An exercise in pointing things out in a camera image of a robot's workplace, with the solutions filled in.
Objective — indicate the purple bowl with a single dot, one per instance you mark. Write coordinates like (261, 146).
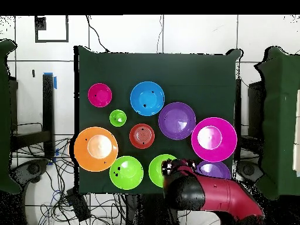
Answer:
(215, 170)
(177, 120)

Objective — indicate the large pink bowl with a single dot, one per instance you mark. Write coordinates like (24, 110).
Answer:
(214, 150)

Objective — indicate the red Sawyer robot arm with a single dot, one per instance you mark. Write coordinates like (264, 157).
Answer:
(222, 194)

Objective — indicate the green bowl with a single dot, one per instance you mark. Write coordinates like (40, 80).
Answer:
(155, 170)
(126, 178)

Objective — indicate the small red-orange bowl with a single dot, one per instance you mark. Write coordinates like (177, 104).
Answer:
(142, 136)

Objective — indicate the blue bowl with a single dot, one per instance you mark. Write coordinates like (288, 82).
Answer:
(147, 98)

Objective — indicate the green cup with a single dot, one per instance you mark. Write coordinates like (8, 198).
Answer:
(118, 118)

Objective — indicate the large orange bowl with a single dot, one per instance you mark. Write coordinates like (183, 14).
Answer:
(96, 161)

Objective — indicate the black metal stand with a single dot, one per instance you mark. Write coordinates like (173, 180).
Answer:
(238, 98)
(48, 105)

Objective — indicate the dark green table cloth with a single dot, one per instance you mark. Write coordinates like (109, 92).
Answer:
(164, 70)

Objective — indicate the small crimson bowl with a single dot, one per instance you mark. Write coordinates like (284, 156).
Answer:
(100, 95)

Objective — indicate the black power strip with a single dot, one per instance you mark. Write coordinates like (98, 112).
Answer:
(78, 205)

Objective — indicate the green cloth side table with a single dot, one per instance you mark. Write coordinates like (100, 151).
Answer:
(4, 117)
(279, 105)

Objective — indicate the dark pedestal leg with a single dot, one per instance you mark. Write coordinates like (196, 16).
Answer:
(32, 168)
(248, 170)

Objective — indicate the black square frame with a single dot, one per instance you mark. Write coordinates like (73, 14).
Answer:
(51, 41)

